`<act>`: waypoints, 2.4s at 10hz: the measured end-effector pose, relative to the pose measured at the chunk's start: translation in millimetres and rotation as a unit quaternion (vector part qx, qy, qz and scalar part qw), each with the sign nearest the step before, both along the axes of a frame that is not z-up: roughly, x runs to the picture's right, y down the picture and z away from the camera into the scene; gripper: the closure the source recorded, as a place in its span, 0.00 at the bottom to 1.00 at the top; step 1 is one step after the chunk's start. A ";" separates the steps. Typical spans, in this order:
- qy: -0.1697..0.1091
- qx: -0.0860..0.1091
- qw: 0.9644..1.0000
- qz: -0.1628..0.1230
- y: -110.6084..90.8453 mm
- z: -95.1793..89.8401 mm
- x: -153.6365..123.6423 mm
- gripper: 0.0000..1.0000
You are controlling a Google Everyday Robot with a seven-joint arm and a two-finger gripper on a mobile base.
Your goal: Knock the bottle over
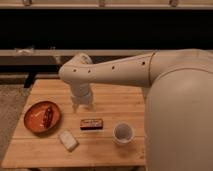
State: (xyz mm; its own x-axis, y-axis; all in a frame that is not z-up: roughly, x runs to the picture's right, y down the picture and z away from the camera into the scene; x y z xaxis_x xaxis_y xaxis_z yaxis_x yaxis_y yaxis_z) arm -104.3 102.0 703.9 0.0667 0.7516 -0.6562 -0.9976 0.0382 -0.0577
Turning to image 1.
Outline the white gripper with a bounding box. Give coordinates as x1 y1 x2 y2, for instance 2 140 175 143
71 91 95 113

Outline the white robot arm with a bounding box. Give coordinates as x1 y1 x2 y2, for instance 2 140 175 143
59 49 213 171

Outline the brown rectangular snack bar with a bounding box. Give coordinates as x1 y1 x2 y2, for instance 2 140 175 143
80 119 103 130

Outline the white sponge block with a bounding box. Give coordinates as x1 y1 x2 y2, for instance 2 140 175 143
59 131 78 151

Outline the brown snack on plate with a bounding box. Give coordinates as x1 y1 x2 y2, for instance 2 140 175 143
43 106 53 128

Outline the orange round plate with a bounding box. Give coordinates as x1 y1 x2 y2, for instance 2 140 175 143
23 101 61 134

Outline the white paper cup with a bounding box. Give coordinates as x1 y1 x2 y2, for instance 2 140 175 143
112 122 134 145

